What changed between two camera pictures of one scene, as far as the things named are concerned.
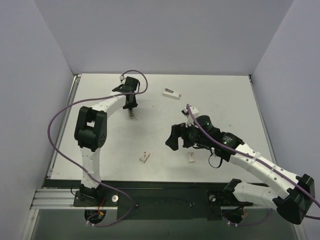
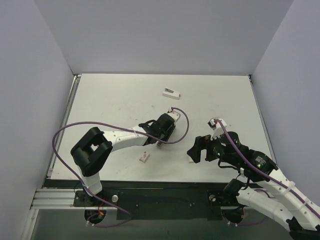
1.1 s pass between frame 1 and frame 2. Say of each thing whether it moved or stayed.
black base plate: stayed
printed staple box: stayed
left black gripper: moved
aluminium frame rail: stayed
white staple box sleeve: stayed
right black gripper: moved
